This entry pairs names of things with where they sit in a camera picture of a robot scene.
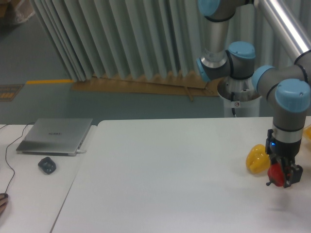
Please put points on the brown cardboard sheet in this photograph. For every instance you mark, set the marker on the brown cardboard sheet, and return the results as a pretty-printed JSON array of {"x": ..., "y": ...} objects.
[{"x": 191, "y": 85}]

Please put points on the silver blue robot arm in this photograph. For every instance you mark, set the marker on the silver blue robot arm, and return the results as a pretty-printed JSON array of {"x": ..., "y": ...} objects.
[{"x": 288, "y": 91}]

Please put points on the yellow bell pepper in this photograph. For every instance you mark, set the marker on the yellow bell pepper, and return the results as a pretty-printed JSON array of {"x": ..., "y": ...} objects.
[{"x": 257, "y": 160}]

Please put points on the silver closed laptop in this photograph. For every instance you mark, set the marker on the silver closed laptop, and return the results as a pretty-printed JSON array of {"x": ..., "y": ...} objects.
[{"x": 55, "y": 136}]

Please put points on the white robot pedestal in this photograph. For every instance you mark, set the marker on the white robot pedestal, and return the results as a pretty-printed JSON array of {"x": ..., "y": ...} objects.
[{"x": 240, "y": 108}]

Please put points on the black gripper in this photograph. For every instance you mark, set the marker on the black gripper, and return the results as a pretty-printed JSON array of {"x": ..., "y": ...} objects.
[{"x": 282, "y": 147}]

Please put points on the pale green folding curtain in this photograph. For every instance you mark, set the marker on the pale green folding curtain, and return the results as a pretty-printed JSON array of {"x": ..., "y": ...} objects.
[{"x": 168, "y": 41}]

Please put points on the person's hand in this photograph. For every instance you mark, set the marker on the person's hand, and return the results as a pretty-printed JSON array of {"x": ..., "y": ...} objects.
[{"x": 4, "y": 199}]

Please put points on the red bell pepper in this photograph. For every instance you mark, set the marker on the red bell pepper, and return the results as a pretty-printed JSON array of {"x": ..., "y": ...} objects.
[{"x": 275, "y": 175}]

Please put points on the black small tray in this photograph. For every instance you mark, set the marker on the black small tray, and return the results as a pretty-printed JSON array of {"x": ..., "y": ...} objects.
[{"x": 47, "y": 165}]

